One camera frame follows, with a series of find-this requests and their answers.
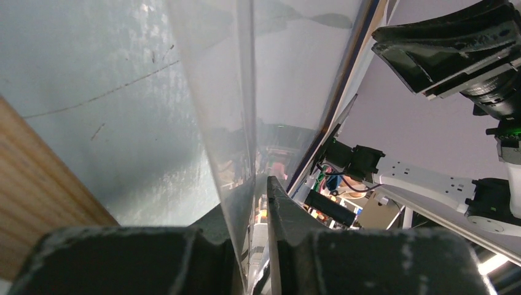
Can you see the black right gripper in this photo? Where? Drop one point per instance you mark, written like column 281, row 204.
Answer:
column 474, row 51

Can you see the wooden picture frame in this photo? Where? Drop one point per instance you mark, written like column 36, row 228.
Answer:
column 98, row 127

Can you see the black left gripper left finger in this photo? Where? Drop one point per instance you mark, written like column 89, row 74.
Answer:
column 197, row 259

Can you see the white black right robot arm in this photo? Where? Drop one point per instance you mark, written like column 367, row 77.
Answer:
column 492, row 204

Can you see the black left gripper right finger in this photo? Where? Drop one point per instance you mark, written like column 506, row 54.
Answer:
column 308, row 258

